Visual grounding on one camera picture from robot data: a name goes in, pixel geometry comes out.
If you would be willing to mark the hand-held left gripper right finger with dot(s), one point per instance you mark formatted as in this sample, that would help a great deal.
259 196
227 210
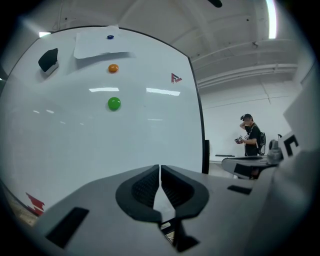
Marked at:
215 205

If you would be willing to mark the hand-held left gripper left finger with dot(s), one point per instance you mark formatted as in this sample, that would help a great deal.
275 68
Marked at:
100 212

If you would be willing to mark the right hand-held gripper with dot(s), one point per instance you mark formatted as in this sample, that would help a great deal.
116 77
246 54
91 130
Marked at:
291 147

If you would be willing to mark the black-framed whiteboard on stand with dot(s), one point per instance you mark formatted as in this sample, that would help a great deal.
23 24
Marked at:
75 140

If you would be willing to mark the black whiteboard eraser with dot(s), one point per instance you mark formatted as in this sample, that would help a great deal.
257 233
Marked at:
48 60

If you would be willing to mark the black keyboard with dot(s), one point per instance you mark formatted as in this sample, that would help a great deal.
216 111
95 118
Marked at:
225 155

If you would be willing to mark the white ceiling pipes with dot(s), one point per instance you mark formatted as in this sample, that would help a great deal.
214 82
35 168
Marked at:
250 72

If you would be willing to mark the green round magnet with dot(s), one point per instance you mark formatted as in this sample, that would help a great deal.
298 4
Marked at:
114 104

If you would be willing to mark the orange round magnet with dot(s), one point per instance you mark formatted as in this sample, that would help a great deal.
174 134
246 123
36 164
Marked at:
113 68

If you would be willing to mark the long ceiling light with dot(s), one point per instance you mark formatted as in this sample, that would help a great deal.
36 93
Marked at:
271 20
45 34

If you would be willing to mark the white paper sheet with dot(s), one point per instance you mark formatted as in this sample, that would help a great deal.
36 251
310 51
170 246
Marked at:
92 47

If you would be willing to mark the blue round magnet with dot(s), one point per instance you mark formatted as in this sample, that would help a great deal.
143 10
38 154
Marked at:
110 37

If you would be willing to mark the small ceiling camera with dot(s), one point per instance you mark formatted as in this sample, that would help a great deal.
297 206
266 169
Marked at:
255 44

